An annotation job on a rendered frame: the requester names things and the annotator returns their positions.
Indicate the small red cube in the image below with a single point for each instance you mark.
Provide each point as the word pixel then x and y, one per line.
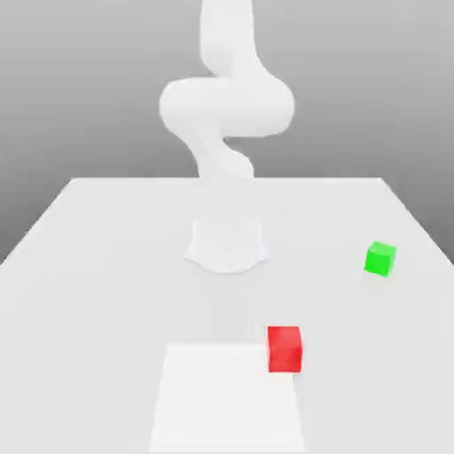
pixel 284 351

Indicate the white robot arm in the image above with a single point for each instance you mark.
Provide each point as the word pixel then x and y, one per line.
pixel 227 106

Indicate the small green cube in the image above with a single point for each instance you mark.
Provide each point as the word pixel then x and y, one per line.
pixel 379 259

